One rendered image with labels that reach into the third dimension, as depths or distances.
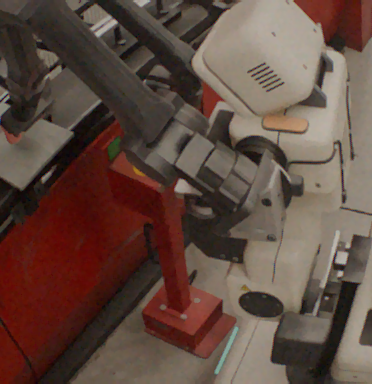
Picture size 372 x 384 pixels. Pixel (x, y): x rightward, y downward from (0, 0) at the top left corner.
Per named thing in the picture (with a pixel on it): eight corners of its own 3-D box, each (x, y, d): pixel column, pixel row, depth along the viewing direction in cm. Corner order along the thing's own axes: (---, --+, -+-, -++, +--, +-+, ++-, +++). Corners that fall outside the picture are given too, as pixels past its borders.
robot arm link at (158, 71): (194, 82, 140) (208, 60, 145) (145, 65, 141) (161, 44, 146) (186, 118, 150) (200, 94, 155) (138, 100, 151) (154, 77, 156)
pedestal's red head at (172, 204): (166, 226, 162) (158, 171, 149) (112, 201, 169) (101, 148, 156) (211, 171, 173) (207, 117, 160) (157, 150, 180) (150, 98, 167)
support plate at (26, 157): (21, 191, 128) (20, 188, 127) (-41, 151, 139) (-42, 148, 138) (74, 135, 137) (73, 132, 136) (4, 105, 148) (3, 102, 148)
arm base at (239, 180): (252, 213, 91) (274, 152, 98) (204, 177, 89) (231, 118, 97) (217, 238, 97) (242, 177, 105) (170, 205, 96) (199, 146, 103)
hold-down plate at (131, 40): (119, 63, 173) (117, 55, 171) (104, 59, 176) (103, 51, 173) (182, 16, 189) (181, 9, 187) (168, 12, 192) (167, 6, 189)
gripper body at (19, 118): (-2, 121, 125) (2, 102, 119) (28, 92, 130) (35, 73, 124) (16, 140, 125) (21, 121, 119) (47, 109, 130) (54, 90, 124)
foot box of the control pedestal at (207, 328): (206, 360, 208) (205, 344, 199) (143, 331, 218) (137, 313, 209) (238, 319, 218) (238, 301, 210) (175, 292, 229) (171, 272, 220)
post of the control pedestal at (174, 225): (182, 314, 208) (164, 197, 169) (168, 307, 210) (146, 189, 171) (192, 302, 211) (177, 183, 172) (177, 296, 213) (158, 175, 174)
